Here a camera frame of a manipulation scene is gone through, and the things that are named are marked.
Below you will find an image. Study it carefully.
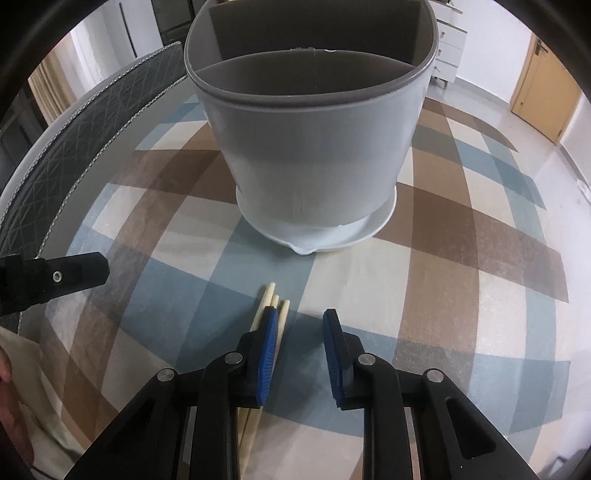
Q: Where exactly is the dark grey quilted mattress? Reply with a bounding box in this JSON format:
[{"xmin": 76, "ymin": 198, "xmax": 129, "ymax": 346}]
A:
[{"xmin": 0, "ymin": 41, "xmax": 188, "ymax": 324}]

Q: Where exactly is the light grey bed frame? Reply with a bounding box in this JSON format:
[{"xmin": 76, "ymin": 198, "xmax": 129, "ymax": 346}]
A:
[{"xmin": 39, "ymin": 76, "xmax": 206, "ymax": 259}]

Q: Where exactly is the black glass cabinet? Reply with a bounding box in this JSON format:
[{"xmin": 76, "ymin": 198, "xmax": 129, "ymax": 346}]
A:
[{"xmin": 154, "ymin": 0, "xmax": 204, "ymax": 35}]

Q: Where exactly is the person's left forearm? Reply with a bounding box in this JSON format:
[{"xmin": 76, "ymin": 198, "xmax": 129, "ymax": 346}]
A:
[{"xmin": 0, "ymin": 348, "xmax": 35, "ymax": 467}]

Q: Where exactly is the plaid tablecloth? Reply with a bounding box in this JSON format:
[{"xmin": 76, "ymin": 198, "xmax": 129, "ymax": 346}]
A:
[{"xmin": 37, "ymin": 88, "xmax": 573, "ymax": 480}]

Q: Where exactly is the white vanity desk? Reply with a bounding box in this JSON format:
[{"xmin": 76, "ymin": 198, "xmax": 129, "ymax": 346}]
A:
[{"xmin": 431, "ymin": 0, "xmax": 469, "ymax": 84}]

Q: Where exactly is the grey white utensil holder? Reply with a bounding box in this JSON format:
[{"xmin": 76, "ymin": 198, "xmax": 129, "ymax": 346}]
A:
[{"xmin": 183, "ymin": 0, "xmax": 438, "ymax": 256}]

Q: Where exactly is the wooden door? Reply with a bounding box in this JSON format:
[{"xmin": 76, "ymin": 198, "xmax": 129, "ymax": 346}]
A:
[{"xmin": 510, "ymin": 32, "xmax": 581, "ymax": 145}]

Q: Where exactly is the white wardrobe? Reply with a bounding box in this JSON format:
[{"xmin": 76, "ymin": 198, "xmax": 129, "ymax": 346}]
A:
[{"xmin": 71, "ymin": 0, "xmax": 162, "ymax": 61}]

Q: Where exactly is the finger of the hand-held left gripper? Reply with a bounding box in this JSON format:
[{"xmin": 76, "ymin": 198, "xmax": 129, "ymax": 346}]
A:
[{"xmin": 0, "ymin": 251, "xmax": 110, "ymax": 317}]

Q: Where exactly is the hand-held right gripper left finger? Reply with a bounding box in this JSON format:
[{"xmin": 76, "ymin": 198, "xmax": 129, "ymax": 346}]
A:
[{"xmin": 65, "ymin": 307, "xmax": 280, "ymax": 480}]

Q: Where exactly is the bundle of wooden chopsticks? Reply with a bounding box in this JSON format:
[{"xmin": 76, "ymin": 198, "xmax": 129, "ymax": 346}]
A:
[{"xmin": 238, "ymin": 281, "xmax": 291, "ymax": 480}]

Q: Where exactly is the beige curtain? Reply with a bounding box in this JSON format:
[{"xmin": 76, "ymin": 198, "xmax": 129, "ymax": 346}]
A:
[{"xmin": 28, "ymin": 46, "xmax": 77, "ymax": 125}]

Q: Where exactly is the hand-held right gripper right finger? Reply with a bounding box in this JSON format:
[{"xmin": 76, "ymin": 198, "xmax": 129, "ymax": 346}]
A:
[{"xmin": 322, "ymin": 308, "xmax": 527, "ymax": 480}]

